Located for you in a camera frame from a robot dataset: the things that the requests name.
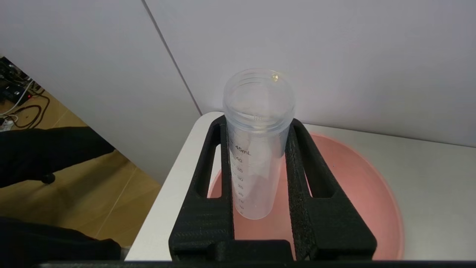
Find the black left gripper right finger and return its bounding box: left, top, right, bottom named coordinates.
left=286, top=118, right=377, bottom=260

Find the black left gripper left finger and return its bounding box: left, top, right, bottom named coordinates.
left=168, top=115, right=235, bottom=261

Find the yellow pigment test tube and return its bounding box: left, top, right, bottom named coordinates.
left=222, top=68, right=296, bottom=220

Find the pink bowl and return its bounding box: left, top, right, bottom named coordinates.
left=208, top=133, right=405, bottom=261

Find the black bulky object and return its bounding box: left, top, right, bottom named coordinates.
left=0, top=218, right=121, bottom=268

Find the black chair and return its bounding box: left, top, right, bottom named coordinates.
left=0, top=127, right=116, bottom=188

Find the black floor cable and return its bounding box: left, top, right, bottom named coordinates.
left=13, top=91, right=51, bottom=130

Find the white floor cable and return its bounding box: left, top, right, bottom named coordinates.
left=0, top=80, right=34, bottom=117

